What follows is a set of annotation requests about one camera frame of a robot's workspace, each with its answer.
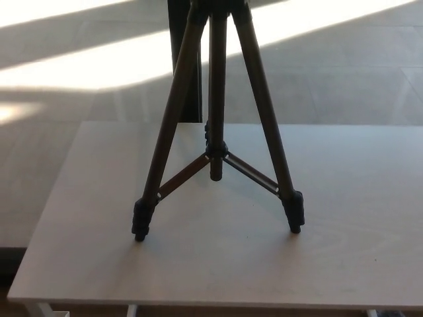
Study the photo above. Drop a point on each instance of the black upright post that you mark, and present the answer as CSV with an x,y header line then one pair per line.
x,y
195,92

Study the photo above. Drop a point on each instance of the brown and black camera tripod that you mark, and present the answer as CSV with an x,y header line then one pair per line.
x,y
216,99

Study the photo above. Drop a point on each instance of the white metal table frame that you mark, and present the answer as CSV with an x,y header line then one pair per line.
x,y
36,310

